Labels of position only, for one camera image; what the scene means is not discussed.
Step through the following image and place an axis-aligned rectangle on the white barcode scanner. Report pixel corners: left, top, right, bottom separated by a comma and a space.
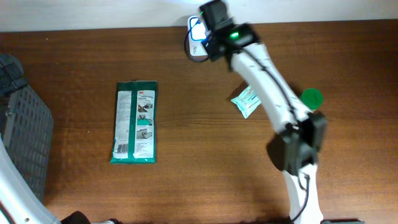
187, 16, 208, 57

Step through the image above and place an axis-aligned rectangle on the right black camera cable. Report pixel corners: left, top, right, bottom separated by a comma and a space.
183, 27, 312, 222

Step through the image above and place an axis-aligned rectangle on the green 3M gloves package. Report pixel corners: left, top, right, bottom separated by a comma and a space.
110, 80, 158, 164

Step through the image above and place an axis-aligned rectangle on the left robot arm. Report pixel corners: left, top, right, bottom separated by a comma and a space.
1, 143, 90, 223

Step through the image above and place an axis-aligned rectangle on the grey plastic mesh basket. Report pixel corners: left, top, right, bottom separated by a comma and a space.
1, 54, 54, 202

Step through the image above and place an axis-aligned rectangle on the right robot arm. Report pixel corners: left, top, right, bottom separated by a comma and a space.
199, 1, 327, 224

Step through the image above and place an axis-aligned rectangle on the teal wipes pack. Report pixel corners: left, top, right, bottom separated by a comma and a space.
231, 85, 261, 119

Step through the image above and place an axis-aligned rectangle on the green lid jar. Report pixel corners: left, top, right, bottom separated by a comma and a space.
300, 88, 324, 111

